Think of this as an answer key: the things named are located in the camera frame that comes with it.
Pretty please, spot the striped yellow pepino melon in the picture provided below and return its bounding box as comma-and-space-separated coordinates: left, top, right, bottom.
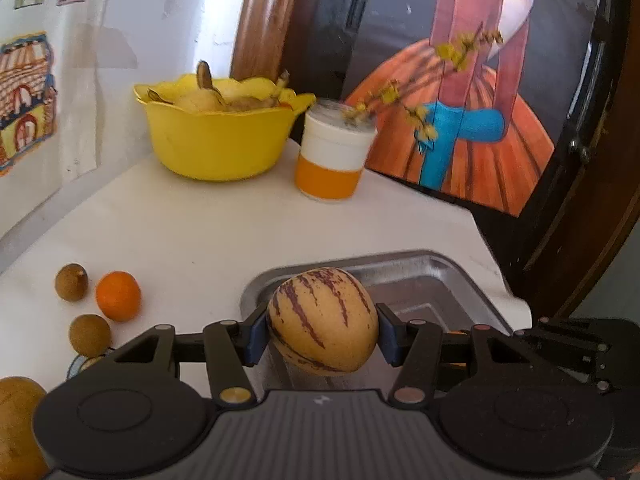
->
267, 268, 378, 376

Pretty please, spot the brown round fruit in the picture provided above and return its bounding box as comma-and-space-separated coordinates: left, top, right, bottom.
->
0, 376, 49, 479

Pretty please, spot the brown longan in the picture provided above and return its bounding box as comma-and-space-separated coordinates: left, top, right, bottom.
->
68, 314, 112, 358
54, 263, 89, 302

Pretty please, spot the banana peel in bowl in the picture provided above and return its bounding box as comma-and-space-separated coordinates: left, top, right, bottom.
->
146, 60, 290, 113

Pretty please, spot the painting of orange dress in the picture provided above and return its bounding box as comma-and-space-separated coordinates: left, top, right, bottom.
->
343, 0, 600, 217

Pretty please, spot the yellow flower branch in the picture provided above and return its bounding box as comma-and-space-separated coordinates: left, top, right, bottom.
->
342, 23, 504, 143

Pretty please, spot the small orange tangerine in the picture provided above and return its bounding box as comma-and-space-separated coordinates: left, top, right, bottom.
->
96, 271, 142, 323

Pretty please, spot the silver metal tray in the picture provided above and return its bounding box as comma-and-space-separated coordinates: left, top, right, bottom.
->
240, 249, 512, 396

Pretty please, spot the house drawings paper sheet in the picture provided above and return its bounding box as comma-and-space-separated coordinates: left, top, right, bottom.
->
1, 0, 106, 233

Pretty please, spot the yellow plastic bowl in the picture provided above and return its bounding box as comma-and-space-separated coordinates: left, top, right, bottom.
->
134, 74, 316, 182

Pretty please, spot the white and orange cup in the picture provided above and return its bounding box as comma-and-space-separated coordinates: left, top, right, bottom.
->
294, 99, 378, 202

